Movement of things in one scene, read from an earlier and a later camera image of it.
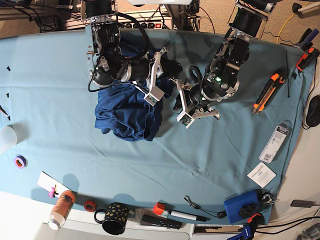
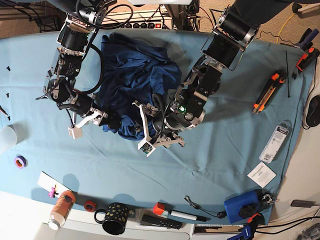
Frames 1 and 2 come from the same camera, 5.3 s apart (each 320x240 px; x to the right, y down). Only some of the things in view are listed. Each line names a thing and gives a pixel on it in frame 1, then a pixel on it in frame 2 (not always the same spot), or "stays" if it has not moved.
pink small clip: [52, 193] stays
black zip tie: [288, 95] stays
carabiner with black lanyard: [220, 214] stays
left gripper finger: [167, 86] to [114, 122]
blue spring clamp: [307, 37] stays
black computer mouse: [313, 116] stays
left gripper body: [142, 69] to [82, 107]
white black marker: [188, 216] stays
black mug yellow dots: [115, 218] stays
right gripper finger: [179, 104] to [138, 127]
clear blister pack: [274, 141] stays
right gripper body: [191, 98] to [156, 127]
